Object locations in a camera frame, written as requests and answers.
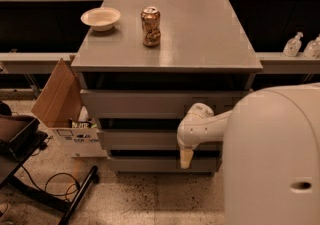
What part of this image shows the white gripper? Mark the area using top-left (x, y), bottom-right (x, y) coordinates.
top-left (177, 136), bottom-right (199, 169)

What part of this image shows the grey drawer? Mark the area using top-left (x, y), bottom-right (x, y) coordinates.
top-left (80, 90), bottom-right (248, 119)
top-left (109, 157), bottom-right (222, 173)
top-left (96, 129), bottom-right (224, 152)

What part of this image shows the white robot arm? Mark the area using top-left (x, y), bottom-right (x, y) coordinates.
top-left (177, 83), bottom-right (320, 225)

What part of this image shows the grey bottom drawer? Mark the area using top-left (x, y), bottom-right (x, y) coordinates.
top-left (109, 157), bottom-right (222, 173)

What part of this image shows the grey top drawer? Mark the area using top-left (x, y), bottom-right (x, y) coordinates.
top-left (80, 90), bottom-right (248, 119)

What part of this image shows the grey drawer cabinet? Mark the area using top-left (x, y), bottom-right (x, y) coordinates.
top-left (72, 0), bottom-right (262, 163)

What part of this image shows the open cardboard box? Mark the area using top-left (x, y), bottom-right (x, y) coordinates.
top-left (32, 59), bottom-right (107, 158)

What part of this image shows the crushed gold soda can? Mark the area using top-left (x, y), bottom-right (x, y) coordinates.
top-left (141, 6), bottom-right (161, 47)

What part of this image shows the white bowl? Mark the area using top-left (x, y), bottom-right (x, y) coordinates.
top-left (81, 7), bottom-right (121, 32)

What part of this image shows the black cable loop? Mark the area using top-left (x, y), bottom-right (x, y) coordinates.
top-left (20, 165), bottom-right (82, 203)

